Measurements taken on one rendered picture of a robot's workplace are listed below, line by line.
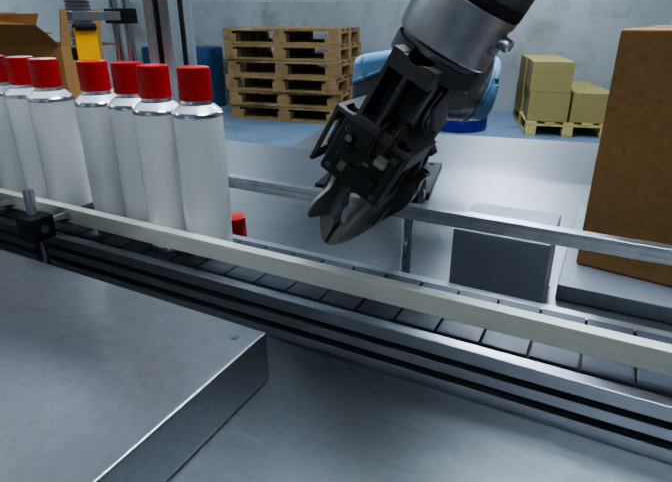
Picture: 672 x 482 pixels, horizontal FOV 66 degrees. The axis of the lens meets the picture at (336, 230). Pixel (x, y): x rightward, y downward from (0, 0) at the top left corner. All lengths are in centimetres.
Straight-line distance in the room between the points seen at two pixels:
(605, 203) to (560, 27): 643
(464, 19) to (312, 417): 32
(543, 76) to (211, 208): 526
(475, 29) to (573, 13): 670
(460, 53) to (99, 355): 36
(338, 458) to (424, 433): 7
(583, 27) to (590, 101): 148
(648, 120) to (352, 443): 45
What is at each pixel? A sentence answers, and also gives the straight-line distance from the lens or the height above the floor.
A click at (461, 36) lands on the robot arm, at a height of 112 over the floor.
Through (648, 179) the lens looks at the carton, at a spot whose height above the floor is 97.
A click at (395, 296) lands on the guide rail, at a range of 46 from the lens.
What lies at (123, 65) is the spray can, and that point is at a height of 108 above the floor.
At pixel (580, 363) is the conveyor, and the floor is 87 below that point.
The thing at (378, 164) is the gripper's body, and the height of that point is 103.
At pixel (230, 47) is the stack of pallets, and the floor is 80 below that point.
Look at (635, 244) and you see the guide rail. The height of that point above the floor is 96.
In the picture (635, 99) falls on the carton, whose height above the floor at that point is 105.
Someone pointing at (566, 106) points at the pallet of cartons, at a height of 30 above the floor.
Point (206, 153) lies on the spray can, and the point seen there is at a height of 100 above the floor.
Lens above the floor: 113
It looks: 22 degrees down
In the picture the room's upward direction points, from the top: straight up
